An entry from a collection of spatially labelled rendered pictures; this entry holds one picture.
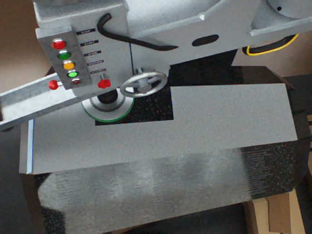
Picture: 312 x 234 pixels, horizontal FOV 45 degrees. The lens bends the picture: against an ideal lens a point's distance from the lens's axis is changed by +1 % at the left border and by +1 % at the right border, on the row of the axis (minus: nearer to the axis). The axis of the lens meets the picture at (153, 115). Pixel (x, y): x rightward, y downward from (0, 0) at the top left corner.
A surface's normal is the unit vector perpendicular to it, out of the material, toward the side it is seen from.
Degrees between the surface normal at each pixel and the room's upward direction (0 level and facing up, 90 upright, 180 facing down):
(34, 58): 0
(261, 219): 0
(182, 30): 90
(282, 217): 0
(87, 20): 90
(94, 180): 45
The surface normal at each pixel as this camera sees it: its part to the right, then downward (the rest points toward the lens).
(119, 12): 0.26, 0.91
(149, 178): 0.09, 0.41
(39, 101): -0.25, -0.27
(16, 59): 0.00, -0.35
